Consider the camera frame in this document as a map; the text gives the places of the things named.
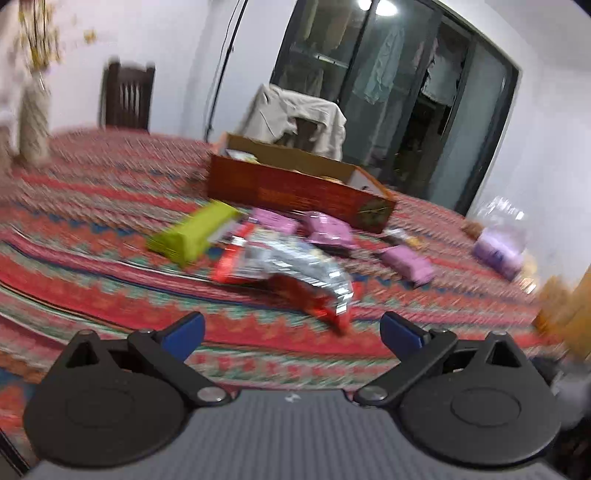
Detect red silver snack bag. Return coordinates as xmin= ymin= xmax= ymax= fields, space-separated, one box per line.
xmin=212 ymin=224 xmax=354 ymax=333

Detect green snack packet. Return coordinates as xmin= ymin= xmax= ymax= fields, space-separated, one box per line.
xmin=147 ymin=200 xmax=243 ymax=268

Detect brown floss cake packet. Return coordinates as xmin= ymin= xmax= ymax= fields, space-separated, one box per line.
xmin=385 ymin=227 xmax=424 ymax=248

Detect orange cardboard box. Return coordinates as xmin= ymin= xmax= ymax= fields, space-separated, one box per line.
xmin=205 ymin=133 xmax=398 ymax=234

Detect floral ceramic vase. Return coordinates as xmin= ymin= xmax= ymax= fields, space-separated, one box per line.
xmin=16 ymin=76 xmax=52 ymax=165

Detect light blue hanging shirt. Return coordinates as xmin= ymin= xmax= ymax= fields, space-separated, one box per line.
xmin=364 ymin=27 xmax=406 ymax=105

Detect black floor lamp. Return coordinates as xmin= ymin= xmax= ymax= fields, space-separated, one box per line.
xmin=204 ymin=0 xmax=251 ymax=140

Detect patterned red tablecloth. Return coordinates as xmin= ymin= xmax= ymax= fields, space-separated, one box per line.
xmin=0 ymin=127 xmax=583 ymax=464

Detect white hanging garment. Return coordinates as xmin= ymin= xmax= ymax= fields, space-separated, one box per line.
xmin=424 ymin=50 xmax=463 ymax=105

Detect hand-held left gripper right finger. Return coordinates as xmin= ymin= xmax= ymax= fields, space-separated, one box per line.
xmin=353 ymin=311 xmax=532 ymax=409

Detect purple tissue pack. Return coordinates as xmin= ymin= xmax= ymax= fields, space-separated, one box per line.
xmin=472 ymin=228 xmax=526 ymax=281

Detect clear plastic bag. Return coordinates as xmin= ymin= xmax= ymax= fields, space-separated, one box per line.
xmin=463 ymin=196 xmax=528 ymax=241

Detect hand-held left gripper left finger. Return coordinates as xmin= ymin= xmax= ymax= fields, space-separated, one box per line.
xmin=59 ymin=311 xmax=232 ymax=409

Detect beige jacket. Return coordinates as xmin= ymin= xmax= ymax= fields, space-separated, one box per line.
xmin=235 ymin=83 xmax=348 ymax=162

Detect glass jar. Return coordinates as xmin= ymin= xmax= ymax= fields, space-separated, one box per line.
xmin=534 ymin=276 xmax=579 ymax=334

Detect dark wooden chair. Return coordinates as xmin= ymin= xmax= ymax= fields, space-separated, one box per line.
xmin=99 ymin=58 xmax=156 ymax=133
xmin=291 ymin=117 xmax=325 ymax=149

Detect yellow flower branches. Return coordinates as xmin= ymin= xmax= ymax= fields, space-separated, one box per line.
xmin=16 ymin=0 xmax=98 ymax=71

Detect pink snack packet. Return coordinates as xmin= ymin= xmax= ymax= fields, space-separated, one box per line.
xmin=252 ymin=208 xmax=299 ymax=236
xmin=302 ymin=211 xmax=356 ymax=248
xmin=380 ymin=244 xmax=435 ymax=288

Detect glass sliding door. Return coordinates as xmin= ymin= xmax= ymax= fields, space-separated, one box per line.
xmin=272 ymin=0 xmax=521 ymax=216

